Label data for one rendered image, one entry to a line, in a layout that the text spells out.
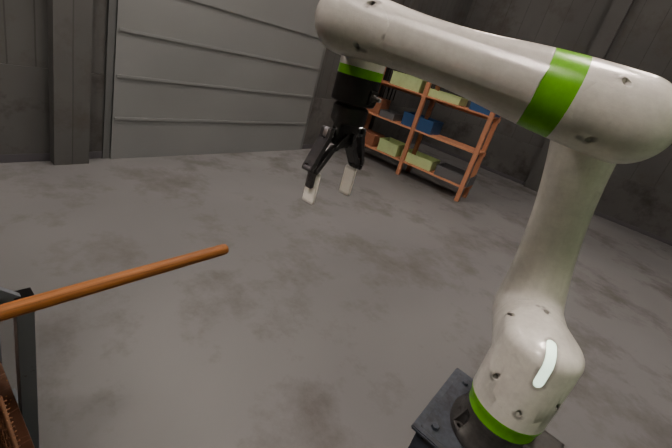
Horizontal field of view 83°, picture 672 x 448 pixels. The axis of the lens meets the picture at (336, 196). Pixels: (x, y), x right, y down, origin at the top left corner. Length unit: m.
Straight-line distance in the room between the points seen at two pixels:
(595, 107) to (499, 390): 0.46
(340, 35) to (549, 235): 0.51
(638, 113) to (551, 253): 0.32
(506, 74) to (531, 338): 0.41
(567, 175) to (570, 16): 9.13
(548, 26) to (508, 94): 9.31
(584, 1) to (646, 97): 9.31
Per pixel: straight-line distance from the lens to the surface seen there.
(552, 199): 0.79
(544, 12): 9.98
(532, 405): 0.75
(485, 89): 0.59
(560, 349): 0.72
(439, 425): 0.84
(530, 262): 0.82
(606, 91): 0.59
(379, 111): 7.01
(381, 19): 0.62
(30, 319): 1.39
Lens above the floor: 1.78
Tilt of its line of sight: 21 degrees down
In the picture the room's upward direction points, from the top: 16 degrees clockwise
